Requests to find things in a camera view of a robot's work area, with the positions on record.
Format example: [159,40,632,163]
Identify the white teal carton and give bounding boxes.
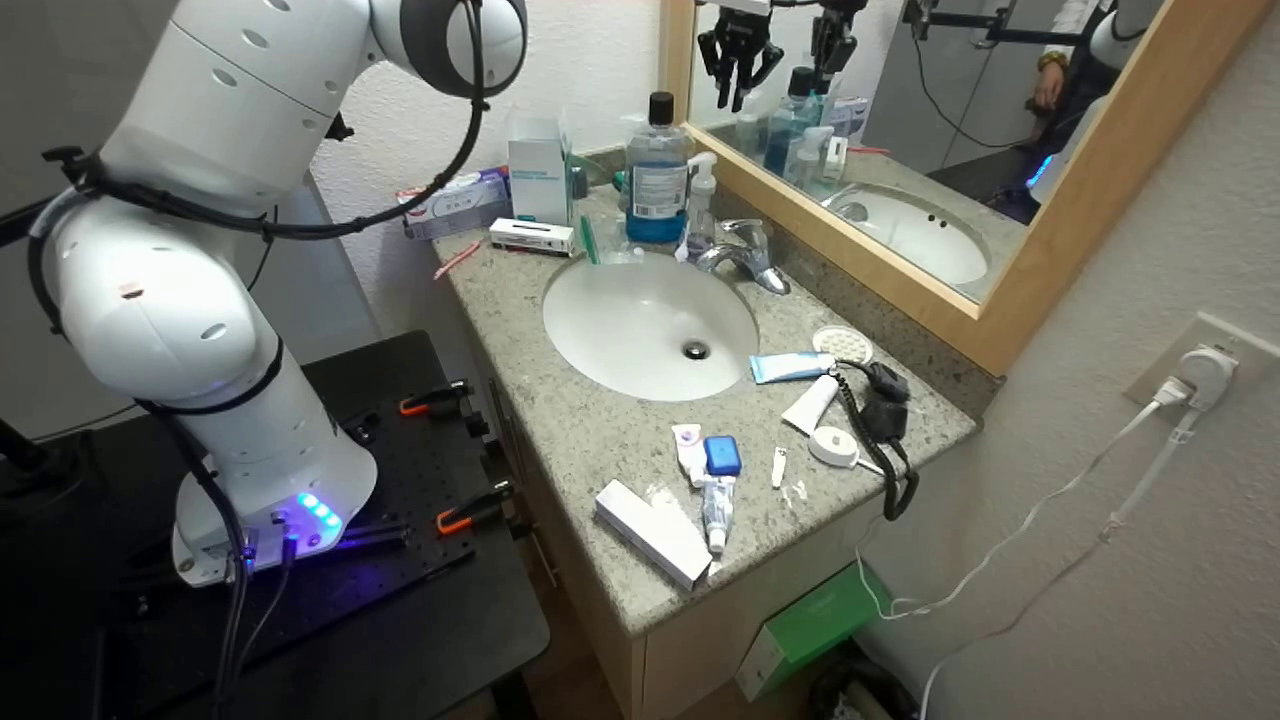
[506,125,580,224]

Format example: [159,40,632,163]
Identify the denture cleanser box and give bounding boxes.
[399,163,517,245]

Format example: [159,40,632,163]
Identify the grey base cable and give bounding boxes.
[234,531,305,674]

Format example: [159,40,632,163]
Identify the black corded device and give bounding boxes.
[828,353,923,522]

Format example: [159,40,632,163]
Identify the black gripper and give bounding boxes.
[691,0,790,115]

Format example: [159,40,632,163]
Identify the small white box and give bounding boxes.
[486,213,580,259]

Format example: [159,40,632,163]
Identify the white power cable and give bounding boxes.
[914,404,1207,720]
[872,375,1194,627]

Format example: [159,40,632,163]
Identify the round white pad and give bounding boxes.
[809,318,880,369]

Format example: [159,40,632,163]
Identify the orange clamp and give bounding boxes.
[393,375,475,425]
[428,474,522,543]

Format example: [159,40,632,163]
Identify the small white red tube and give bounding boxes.
[668,421,712,486]

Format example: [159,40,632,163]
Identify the round white floss case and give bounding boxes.
[805,421,864,472]

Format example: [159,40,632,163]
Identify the clear soap dispenser white pump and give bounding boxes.
[684,148,728,259]

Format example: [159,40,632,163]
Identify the beige vanity cabinet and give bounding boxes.
[486,384,889,720]

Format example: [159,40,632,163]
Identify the clear zip bag green strip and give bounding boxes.
[571,196,642,266]

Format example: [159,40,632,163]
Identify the black base cable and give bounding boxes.
[140,409,259,720]

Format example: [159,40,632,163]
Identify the black floor object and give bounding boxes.
[805,637,928,720]

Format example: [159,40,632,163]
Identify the wood framed mirror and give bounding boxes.
[653,0,1271,381]

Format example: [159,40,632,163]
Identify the blue floss box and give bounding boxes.
[699,432,747,481]

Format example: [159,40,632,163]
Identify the white wall outlet plate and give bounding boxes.
[1122,309,1280,432]

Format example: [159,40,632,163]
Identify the long white toothpaste box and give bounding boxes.
[590,474,715,590]

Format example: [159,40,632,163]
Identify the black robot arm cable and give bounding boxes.
[19,0,491,338]

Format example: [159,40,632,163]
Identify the blue mouthwash bottle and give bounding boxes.
[619,89,699,247]

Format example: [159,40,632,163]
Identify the black robot table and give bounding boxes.
[0,329,552,720]

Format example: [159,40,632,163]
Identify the green cardboard box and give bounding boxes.
[732,557,898,705]

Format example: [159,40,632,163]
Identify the teal toothpaste tube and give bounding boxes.
[746,346,841,392]

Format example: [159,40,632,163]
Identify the white oval sink basin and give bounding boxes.
[535,247,766,409]

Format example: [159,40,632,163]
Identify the thin orange stick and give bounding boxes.
[428,232,497,283]

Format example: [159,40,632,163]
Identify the chrome faucet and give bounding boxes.
[687,213,795,299]

